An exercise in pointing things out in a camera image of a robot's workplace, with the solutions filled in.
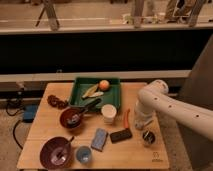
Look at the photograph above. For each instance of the green plastic tray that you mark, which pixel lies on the green plastic tray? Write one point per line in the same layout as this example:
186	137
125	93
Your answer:
111	96

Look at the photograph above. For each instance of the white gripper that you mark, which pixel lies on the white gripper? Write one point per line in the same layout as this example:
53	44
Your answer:
139	125

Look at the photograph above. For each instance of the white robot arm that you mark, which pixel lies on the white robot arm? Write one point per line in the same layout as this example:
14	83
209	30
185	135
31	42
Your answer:
153	97

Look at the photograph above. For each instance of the small metal cup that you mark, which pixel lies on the small metal cup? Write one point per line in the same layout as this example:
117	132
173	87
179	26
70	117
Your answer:
148	138

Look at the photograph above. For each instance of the black handled spoon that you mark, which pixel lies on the black handled spoon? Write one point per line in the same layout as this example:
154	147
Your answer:
85	109

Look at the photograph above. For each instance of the yellow corn cob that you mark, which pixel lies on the yellow corn cob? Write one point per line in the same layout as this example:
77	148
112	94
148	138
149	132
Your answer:
90	91

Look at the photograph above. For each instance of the blue plastic cup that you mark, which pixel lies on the blue plastic cup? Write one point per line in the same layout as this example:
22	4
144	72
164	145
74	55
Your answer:
84	154

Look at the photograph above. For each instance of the dark red bowl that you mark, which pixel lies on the dark red bowl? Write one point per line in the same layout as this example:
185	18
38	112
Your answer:
65	115

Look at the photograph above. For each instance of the white paper cup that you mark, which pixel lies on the white paper cup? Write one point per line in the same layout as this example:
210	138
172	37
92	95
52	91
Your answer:
108	112

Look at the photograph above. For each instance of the brown grape bunch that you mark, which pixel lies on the brown grape bunch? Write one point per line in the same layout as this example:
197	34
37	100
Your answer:
56	102

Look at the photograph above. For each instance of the black rectangular block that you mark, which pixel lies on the black rectangular block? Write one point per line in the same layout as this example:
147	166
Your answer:
120	135

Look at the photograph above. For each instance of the orange carrot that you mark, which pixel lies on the orange carrot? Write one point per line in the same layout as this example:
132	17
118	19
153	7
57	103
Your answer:
126	122

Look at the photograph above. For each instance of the orange fruit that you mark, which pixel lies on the orange fruit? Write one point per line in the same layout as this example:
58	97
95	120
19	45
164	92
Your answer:
104	85

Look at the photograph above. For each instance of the blue power box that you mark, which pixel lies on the blue power box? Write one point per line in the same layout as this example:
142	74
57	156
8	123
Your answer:
30	113

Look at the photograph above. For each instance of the blue sponge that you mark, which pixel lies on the blue sponge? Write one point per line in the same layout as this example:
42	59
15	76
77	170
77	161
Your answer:
99	139

